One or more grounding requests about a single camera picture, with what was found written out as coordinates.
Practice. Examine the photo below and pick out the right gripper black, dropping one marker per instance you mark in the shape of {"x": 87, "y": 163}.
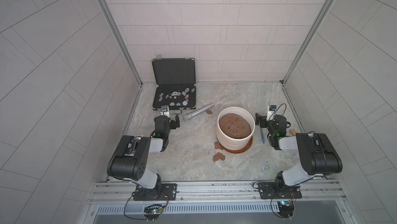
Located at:
{"x": 263, "y": 121}

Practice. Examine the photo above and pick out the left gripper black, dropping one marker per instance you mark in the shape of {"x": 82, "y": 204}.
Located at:
{"x": 170, "y": 123}

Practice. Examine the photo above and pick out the white blue scrub brush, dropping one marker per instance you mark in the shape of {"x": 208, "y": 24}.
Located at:
{"x": 262, "y": 135}

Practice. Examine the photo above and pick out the white ceramic pot with soil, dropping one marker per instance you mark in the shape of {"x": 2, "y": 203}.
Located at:
{"x": 235, "y": 127}

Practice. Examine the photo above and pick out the black poker chip case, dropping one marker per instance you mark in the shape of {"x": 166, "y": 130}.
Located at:
{"x": 176, "y": 83}

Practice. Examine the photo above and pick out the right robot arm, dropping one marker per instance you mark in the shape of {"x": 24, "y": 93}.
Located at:
{"x": 317, "y": 156}

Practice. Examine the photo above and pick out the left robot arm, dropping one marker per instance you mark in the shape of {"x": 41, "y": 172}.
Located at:
{"x": 129, "y": 161}

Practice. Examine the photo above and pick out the brown mud piece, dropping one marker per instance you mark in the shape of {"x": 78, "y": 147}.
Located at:
{"x": 219, "y": 156}
{"x": 218, "y": 145}

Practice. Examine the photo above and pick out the terracotta saucer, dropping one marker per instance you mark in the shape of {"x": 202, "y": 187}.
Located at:
{"x": 242, "y": 150}

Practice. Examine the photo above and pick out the right circuit board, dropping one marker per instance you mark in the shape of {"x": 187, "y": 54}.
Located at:
{"x": 286, "y": 209}

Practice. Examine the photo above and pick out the circuit board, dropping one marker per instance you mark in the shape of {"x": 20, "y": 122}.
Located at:
{"x": 153, "y": 212}
{"x": 286, "y": 209}

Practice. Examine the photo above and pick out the left circuit board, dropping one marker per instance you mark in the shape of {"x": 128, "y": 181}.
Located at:
{"x": 153, "y": 212}

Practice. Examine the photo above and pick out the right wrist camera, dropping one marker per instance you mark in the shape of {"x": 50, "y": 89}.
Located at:
{"x": 272, "y": 110}

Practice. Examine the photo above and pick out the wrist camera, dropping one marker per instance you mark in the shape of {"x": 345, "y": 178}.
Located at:
{"x": 164, "y": 110}
{"x": 272, "y": 110}

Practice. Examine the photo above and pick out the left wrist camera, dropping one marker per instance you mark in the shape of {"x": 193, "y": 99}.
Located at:
{"x": 164, "y": 110}

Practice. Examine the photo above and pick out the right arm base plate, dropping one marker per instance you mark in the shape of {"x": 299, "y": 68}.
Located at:
{"x": 269, "y": 190}

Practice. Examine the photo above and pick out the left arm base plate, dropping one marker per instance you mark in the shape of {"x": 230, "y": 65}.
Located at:
{"x": 159, "y": 193}

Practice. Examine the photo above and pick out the aluminium front rail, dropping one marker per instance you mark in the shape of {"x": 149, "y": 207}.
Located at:
{"x": 118, "y": 192}

